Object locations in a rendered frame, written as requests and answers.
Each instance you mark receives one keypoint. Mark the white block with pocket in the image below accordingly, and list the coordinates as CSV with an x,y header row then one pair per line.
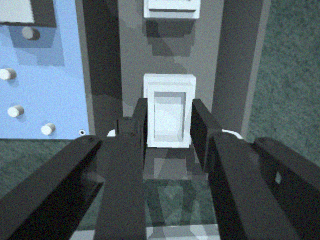
x,y
169,109
171,10

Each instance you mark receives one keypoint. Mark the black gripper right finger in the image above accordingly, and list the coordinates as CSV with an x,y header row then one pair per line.
x,y
244,199

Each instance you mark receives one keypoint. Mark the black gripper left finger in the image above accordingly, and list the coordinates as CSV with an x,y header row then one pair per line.
x,y
51,202

